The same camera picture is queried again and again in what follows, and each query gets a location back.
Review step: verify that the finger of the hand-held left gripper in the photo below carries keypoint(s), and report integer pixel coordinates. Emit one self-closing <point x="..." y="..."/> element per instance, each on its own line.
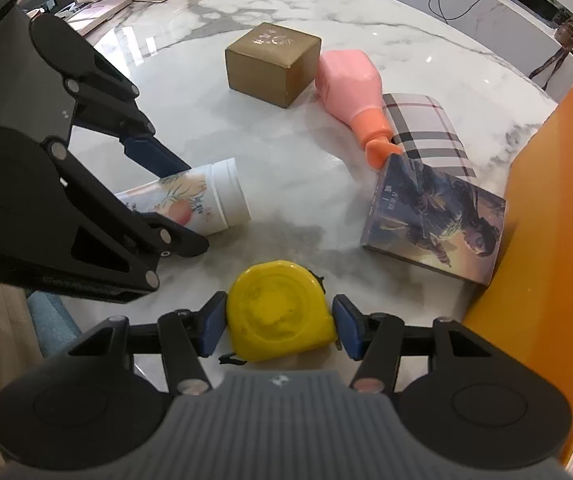
<point x="154" y="152"/>
<point x="176" y="242"/>

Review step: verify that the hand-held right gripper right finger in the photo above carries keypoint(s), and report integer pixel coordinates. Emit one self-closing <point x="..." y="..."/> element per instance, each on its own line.
<point x="346" y="325"/>

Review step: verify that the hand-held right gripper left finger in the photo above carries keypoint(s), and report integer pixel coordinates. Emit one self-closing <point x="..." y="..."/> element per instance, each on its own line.
<point x="214" y="325"/>

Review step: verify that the yellow tape measure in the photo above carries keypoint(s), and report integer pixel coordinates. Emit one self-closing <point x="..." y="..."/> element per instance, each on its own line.
<point x="271" y="310"/>

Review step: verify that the white floral cup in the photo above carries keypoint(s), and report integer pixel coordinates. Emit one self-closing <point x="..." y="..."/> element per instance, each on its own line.
<point x="221" y="195"/>

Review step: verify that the illustrated dark book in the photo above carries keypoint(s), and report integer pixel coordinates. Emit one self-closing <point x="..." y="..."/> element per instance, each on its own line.
<point x="436" y="220"/>

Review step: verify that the gold brown cube box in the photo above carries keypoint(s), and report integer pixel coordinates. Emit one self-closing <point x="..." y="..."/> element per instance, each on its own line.
<point x="266" y="60"/>

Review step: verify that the pink bottle with orange cap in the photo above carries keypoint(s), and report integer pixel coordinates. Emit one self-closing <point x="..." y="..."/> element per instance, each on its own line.
<point x="346" y="85"/>

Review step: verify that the orange cardboard box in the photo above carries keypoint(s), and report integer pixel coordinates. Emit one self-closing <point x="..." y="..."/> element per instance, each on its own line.
<point x="551" y="260"/>

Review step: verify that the pink flat case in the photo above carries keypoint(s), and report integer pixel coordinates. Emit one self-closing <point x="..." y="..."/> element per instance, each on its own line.
<point x="99" y="15"/>

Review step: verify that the white marble television cabinet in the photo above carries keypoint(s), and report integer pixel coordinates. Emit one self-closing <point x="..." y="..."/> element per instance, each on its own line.
<point x="506" y="15"/>

